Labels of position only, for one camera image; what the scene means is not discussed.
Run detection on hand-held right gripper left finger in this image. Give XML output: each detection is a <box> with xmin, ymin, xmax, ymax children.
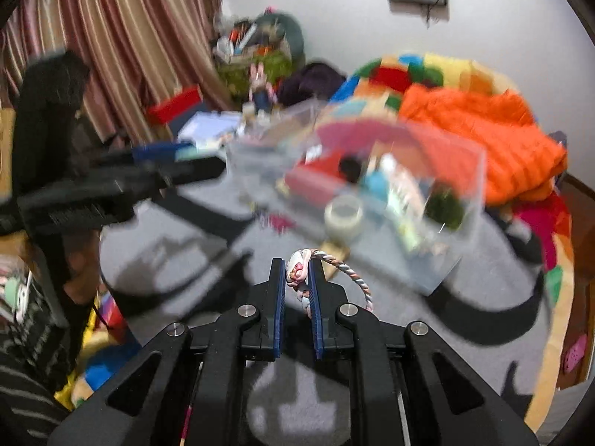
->
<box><xmin>46</xmin><ymin>258</ymin><xmax>286</xmax><ymax>446</ymax></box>

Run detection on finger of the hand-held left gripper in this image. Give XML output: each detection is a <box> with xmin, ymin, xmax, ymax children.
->
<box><xmin>131</xmin><ymin>142</ymin><xmax>198</xmax><ymax>164</ymax></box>
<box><xmin>153</xmin><ymin>155</ymin><xmax>226</xmax><ymax>187</ymax></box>

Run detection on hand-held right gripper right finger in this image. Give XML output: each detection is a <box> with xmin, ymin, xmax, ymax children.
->
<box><xmin>309</xmin><ymin>258</ymin><xmax>540</xmax><ymax>446</ymax></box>

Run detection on braided rope bracelet with charm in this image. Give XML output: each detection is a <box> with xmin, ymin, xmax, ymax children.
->
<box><xmin>284</xmin><ymin>248</ymin><xmax>375</xmax><ymax>314</ymax></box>

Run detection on clear plastic box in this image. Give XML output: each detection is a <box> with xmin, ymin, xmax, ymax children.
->
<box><xmin>225</xmin><ymin>97</ymin><xmax>486</xmax><ymax>295</ymax></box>

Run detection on white tape roll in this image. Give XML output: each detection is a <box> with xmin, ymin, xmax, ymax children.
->
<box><xmin>324</xmin><ymin>194</ymin><xmax>366</xmax><ymax>243</ymax></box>

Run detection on red packet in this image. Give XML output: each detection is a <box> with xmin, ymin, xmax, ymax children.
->
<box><xmin>283</xmin><ymin>155</ymin><xmax>354</xmax><ymax>207</ymax></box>

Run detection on person's left hand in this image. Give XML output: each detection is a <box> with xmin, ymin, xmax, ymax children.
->
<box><xmin>65</xmin><ymin>232</ymin><xmax>102</xmax><ymax>310</ymax></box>

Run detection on red box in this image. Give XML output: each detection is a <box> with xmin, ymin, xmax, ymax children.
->
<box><xmin>148</xmin><ymin>86</ymin><xmax>203</xmax><ymax>124</ymax></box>

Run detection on blue white papers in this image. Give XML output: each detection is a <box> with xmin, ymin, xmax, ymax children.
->
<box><xmin>177</xmin><ymin>111</ymin><xmax>242</xmax><ymax>145</ymax></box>

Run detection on rabbit topped bottle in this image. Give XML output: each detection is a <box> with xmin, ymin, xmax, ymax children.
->
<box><xmin>248</xmin><ymin>62</ymin><xmax>278</xmax><ymax>112</ymax></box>

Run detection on grey black blanket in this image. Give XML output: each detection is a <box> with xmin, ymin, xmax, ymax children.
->
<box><xmin>100</xmin><ymin>181</ymin><xmax>556</xmax><ymax>446</ymax></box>

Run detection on striped brown curtain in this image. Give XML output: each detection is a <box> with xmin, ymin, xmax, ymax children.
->
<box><xmin>0</xmin><ymin>0</ymin><xmax>233</xmax><ymax>145</ymax></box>

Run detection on dark purple clothing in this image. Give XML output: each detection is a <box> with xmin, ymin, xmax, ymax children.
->
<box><xmin>276</xmin><ymin>61</ymin><xmax>347</xmax><ymax>107</ymax></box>

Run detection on dark green round object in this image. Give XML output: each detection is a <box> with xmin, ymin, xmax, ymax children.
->
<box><xmin>425</xmin><ymin>186</ymin><xmax>466</xmax><ymax>232</ymax></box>

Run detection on grey green pillow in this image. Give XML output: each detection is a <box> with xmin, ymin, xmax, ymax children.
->
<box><xmin>253</xmin><ymin>12</ymin><xmax>305</xmax><ymax>63</ymax></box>

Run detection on colourful cloth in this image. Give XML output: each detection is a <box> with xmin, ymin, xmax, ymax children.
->
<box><xmin>56</xmin><ymin>288</ymin><xmax>140</xmax><ymax>410</ymax></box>

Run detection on orange down jacket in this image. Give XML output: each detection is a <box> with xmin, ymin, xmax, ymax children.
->
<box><xmin>397</xmin><ymin>84</ymin><xmax>569</xmax><ymax>205</ymax></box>

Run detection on pink shoe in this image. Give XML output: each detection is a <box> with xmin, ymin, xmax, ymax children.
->
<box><xmin>562</xmin><ymin>332</ymin><xmax>587</xmax><ymax>375</ymax></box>

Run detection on person's dark patterned clothing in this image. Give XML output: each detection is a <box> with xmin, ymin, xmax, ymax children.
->
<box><xmin>0</xmin><ymin>265</ymin><xmax>73</xmax><ymax>446</ymax></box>

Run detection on colourful patchwork quilt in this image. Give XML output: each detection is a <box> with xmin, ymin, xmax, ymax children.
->
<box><xmin>321</xmin><ymin>52</ymin><xmax>577</xmax><ymax>428</ymax></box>

